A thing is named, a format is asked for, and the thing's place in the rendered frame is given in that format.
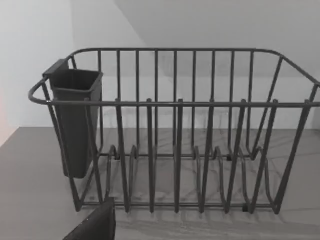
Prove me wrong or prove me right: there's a dark grey cutlery holder cup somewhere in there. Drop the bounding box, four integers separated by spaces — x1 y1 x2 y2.
42 58 104 179

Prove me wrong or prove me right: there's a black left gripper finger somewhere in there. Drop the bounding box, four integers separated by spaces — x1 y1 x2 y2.
62 197 117 240

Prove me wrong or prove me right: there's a dark grey wire dish rack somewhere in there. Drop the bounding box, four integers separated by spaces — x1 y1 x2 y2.
28 47 320 215

